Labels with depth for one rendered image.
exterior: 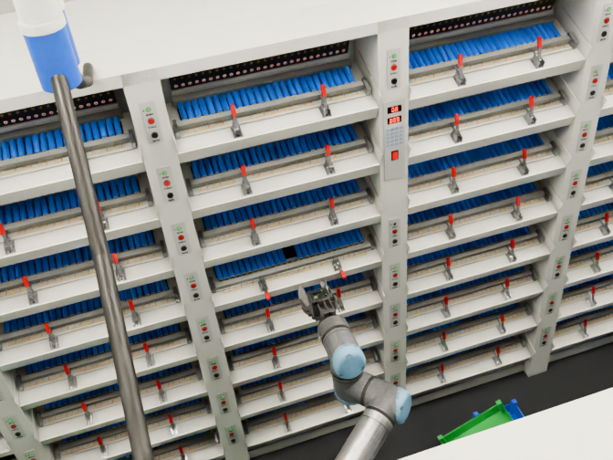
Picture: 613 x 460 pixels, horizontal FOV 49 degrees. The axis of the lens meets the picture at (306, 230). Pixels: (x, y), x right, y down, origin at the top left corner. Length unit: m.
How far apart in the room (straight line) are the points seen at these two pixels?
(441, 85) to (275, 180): 0.58
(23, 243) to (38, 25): 1.13
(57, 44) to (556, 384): 2.72
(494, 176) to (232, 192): 0.93
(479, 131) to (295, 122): 0.65
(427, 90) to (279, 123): 0.46
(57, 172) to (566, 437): 1.46
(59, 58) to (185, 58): 0.79
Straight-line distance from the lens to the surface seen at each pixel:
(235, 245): 2.19
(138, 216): 2.07
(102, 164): 1.96
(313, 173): 2.11
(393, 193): 2.24
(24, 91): 1.86
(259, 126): 1.98
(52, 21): 1.07
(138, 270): 2.19
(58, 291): 2.22
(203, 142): 1.96
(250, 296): 2.31
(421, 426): 3.10
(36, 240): 2.10
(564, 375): 3.36
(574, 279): 3.00
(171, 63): 1.83
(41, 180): 1.98
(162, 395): 2.59
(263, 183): 2.09
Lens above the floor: 2.52
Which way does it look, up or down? 38 degrees down
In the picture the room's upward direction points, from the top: 6 degrees counter-clockwise
